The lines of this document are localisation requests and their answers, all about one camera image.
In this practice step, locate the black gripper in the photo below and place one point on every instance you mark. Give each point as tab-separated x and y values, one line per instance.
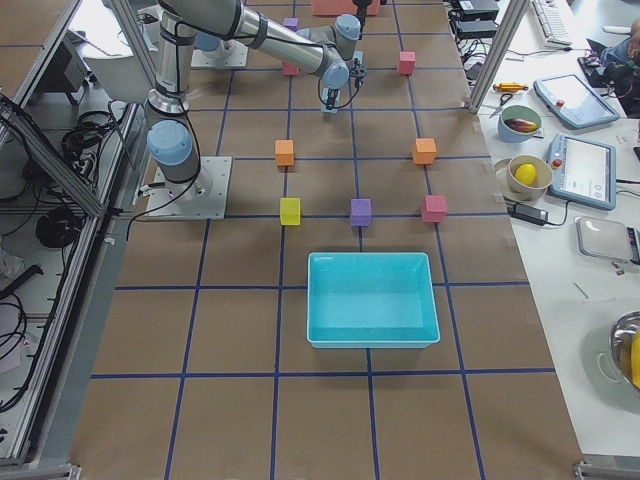
330	93

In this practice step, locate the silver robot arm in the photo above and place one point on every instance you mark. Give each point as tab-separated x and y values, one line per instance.
325	52

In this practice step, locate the pink foam block back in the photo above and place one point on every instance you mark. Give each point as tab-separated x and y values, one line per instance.
289	70

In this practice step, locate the pink foam block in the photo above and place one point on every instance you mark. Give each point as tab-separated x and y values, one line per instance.
406	63
289	70

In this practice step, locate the orange foam block back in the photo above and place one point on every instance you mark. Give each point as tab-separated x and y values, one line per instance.
284	152

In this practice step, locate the orange foam block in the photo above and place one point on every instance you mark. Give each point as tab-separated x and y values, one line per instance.
424	151
284	152

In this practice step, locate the purple foam block back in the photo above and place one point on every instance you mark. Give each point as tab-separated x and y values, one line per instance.
291	23

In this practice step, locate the purple foam block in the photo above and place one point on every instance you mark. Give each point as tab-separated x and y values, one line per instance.
291	23
360	212

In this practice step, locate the pink foam block front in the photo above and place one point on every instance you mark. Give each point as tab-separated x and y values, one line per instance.
406	63

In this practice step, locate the pink plastic bin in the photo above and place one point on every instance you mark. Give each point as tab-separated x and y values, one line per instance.
327	8

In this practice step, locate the orange foam block front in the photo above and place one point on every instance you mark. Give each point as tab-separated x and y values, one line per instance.
424	151

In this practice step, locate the purple foam block left side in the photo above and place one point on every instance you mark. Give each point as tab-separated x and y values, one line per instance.
360	212

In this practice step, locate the yellow foam block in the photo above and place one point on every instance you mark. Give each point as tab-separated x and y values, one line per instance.
290	211

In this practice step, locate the pink foam block front corner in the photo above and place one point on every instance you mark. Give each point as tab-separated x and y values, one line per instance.
434	208

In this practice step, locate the scissors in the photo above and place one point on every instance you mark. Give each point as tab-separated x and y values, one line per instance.
504	99

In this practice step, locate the blue bowl with fruit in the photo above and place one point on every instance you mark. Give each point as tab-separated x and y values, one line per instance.
518	123

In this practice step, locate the cyan plastic bin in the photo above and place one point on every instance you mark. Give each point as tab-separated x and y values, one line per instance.
371	300

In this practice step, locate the yellow lemon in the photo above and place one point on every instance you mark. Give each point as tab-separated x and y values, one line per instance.
525	174

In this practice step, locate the beige bowl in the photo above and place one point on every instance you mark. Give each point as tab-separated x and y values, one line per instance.
521	192

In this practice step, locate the black power adapter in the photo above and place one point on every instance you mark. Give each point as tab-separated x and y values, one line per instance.
528	214

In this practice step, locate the white keyboard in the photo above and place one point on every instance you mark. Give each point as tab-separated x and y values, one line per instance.
550	24

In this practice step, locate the blue teach pendant far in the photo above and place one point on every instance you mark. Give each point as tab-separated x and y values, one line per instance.
574	102

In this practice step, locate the blue teach pendant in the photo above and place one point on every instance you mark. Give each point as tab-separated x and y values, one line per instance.
574	102
583	171

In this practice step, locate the blue teach pendant near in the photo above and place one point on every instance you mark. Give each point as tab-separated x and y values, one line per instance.
583	171

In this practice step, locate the grey kitchen scale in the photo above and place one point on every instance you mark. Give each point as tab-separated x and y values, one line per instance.
606	239

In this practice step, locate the steel bowl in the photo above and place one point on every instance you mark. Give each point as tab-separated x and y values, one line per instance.
620	363

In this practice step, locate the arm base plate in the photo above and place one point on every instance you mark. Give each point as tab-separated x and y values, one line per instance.
219	55
206	199

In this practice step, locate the yellow handled tool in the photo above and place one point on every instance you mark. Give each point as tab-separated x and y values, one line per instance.
510	87

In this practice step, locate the aluminium frame post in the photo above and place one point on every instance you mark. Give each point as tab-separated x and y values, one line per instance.
508	26

